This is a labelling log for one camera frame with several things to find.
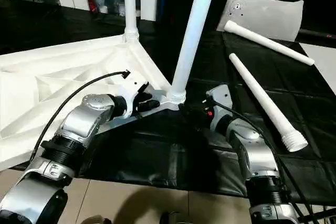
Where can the white plastic table leg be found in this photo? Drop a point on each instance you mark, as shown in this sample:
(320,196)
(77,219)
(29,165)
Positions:
(130,3)
(262,98)
(268,42)
(194,30)

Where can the white plastic table top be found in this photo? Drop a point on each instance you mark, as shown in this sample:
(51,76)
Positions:
(42,87)

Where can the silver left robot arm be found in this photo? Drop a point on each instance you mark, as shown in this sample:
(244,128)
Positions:
(73,129)

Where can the black work mat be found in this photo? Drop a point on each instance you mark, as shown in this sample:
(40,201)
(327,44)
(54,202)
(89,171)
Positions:
(294,140)

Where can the grey right robot foot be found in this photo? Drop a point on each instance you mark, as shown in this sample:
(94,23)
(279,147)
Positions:
(172,219)

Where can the grey robot foot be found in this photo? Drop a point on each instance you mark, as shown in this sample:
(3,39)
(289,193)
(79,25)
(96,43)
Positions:
(172,219)
(95,220)

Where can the white plastic bag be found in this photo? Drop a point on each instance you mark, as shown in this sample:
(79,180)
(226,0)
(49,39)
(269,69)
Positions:
(268,14)

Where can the grey left robot foot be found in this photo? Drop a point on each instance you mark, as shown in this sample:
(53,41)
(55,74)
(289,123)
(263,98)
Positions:
(95,220)

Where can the flat white board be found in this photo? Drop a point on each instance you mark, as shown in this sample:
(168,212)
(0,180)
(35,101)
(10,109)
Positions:
(323,64)

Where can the black floor stand bar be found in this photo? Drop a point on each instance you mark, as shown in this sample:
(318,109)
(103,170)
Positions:
(317,214)

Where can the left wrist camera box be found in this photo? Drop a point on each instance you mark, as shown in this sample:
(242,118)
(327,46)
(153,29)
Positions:
(132,90)

